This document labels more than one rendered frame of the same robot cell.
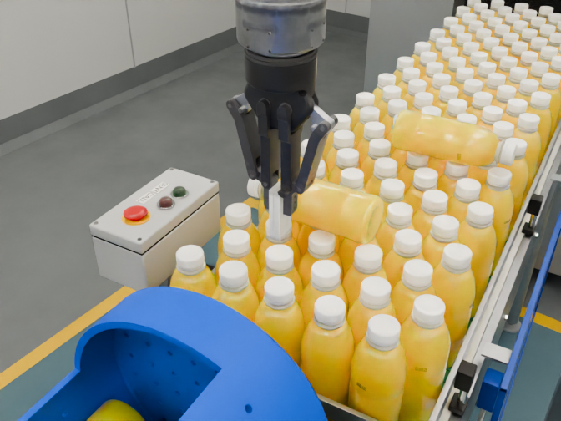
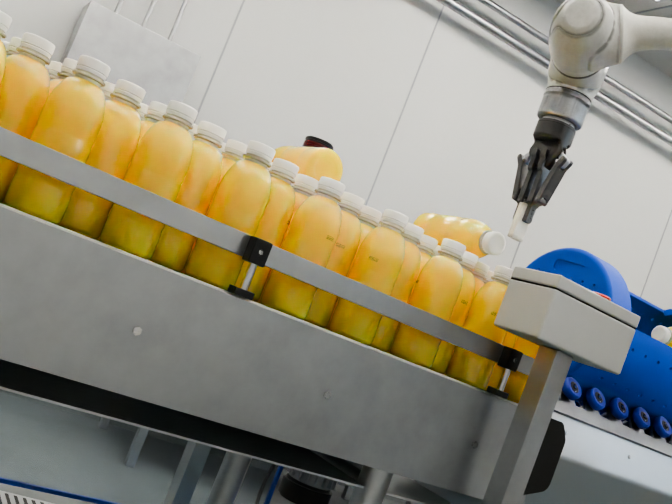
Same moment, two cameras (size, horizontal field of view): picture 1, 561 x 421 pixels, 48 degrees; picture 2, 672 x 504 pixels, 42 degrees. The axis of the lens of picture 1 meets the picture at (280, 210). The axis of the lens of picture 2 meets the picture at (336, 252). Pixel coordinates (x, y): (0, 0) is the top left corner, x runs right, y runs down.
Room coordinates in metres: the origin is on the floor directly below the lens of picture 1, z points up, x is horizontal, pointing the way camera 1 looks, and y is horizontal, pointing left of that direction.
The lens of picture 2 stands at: (2.23, 0.52, 0.91)
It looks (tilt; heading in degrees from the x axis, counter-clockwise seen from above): 5 degrees up; 209
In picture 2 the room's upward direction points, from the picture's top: 21 degrees clockwise
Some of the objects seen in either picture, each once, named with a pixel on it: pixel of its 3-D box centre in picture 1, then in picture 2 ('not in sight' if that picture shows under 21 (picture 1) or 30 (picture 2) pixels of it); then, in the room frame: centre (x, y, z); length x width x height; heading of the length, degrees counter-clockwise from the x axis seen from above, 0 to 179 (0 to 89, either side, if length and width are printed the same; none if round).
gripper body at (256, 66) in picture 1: (280, 87); (549, 146); (0.62, 0.00, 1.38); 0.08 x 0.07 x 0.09; 60
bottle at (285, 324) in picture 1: (279, 345); not in sight; (0.62, 0.00, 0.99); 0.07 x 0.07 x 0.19
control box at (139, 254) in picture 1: (160, 226); (568, 319); (0.83, 0.20, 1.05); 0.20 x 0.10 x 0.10; 151
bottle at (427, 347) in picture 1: (418, 364); not in sight; (0.59, -0.19, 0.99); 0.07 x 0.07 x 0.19
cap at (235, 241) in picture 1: (236, 241); not in sight; (0.73, 0.06, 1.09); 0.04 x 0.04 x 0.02
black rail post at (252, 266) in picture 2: not in sight; (250, 267); (1.24, -0.12, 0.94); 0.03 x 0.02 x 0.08; 151
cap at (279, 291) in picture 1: (279, 291); not in sight; (0.62, 0.00, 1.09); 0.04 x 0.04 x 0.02
